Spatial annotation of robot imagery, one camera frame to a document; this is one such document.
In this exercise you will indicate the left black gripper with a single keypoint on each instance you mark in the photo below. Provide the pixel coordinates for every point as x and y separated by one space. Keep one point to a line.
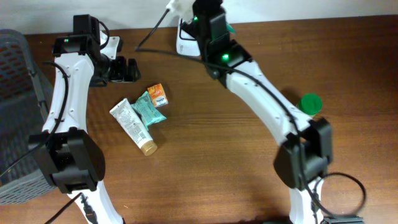
125 73

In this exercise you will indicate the white tube with gold cap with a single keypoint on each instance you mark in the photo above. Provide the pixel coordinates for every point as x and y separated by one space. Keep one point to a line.
133 126

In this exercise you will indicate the orange white small packet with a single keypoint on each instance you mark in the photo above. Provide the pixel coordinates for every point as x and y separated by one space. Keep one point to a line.
157 95

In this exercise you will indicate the teal snack pouch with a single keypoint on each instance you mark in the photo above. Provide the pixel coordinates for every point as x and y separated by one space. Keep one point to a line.
147 111

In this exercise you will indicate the green packaged item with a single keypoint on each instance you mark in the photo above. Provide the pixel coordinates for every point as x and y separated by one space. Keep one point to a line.
230 28

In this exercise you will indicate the green lid seasoning jar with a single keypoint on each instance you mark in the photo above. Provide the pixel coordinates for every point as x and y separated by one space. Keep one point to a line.
311 104

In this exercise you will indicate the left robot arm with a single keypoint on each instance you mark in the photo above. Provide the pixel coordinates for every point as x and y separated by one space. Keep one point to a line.
67 156

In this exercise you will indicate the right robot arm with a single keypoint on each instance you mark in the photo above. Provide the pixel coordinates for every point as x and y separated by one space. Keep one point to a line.
305 144

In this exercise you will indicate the white barcode scanner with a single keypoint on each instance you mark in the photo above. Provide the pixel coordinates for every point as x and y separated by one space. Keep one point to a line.
186 44

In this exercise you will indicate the grey plastic basket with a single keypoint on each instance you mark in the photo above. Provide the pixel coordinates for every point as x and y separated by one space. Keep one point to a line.
25 100

